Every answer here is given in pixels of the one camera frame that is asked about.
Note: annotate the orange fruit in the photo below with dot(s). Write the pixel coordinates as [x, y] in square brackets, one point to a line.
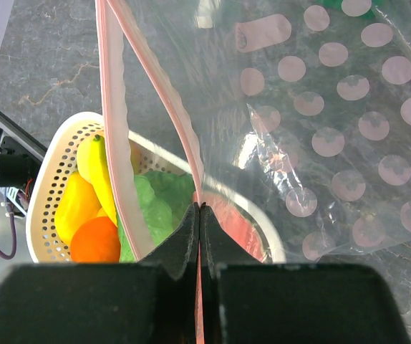
[96, 241]

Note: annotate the clear dotted zip bag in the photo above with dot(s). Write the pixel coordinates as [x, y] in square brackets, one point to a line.
[301, 109]

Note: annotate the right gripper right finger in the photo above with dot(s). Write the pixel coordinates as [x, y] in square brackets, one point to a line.
[245, 301]

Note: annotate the green plastic cabbage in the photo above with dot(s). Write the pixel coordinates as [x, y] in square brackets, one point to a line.
[163, 199]

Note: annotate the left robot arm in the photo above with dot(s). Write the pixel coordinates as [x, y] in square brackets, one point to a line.
[18, 167]

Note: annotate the yellow banana bunch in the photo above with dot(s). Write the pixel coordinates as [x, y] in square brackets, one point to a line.
[92, 166]

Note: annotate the white perforated basket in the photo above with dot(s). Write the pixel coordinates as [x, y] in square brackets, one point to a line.
[59, 163]

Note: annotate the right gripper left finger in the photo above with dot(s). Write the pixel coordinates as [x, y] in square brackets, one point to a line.
[150, 301]

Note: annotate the green t-shirt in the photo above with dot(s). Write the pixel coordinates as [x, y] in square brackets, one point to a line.
[353, 8]

